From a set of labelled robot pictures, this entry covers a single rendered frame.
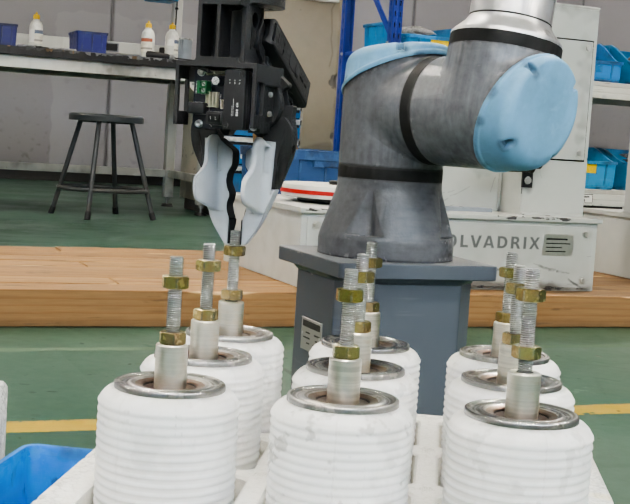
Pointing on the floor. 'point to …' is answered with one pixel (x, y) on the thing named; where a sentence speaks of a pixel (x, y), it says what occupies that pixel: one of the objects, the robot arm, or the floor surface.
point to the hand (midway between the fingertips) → (239, 228)
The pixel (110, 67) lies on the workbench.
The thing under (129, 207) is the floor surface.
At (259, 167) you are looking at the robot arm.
